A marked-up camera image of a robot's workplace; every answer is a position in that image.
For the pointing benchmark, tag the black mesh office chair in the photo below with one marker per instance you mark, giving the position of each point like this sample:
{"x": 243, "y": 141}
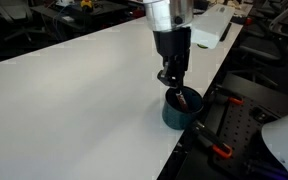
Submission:
{"x": 14, "y": 13}

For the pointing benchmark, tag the yellow tool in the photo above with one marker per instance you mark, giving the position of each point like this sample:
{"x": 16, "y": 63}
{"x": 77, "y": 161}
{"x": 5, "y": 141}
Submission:
{"x": 86, "y": 3}

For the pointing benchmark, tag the white rectangular box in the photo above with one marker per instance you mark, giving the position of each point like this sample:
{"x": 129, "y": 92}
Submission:
{"x": 210, "y": 25}

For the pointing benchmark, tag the red Expo marker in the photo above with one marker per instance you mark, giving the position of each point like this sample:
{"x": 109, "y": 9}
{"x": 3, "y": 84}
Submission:
{"x": 182, "y": 100}

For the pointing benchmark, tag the black flat bar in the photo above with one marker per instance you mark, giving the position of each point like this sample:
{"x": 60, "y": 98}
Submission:
{"x": 225, "y": 31}

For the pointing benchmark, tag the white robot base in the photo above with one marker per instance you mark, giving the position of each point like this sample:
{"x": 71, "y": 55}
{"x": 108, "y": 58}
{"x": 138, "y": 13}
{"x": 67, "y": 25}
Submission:
{"x": 284, "y": 140}

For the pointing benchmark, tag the cluttered dark desk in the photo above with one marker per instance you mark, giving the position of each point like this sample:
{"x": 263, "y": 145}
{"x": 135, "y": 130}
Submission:
{"x": 84, "y": 15}

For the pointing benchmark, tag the small black block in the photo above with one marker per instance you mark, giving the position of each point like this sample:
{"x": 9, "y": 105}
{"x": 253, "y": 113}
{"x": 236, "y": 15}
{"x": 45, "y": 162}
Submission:
{"x": 262, "y": 114}

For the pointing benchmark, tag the black frame with orange clamps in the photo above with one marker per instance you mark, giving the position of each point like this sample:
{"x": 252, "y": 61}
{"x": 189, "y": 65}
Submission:
{"x": 240, "y": 126}

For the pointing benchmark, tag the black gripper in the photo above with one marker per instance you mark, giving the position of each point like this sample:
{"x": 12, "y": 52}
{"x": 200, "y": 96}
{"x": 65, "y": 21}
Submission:
{"x": 172, "y": 41}

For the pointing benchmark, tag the dark green mug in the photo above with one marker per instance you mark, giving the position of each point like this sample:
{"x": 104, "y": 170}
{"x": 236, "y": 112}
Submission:
{"x": 175, "y": 118}

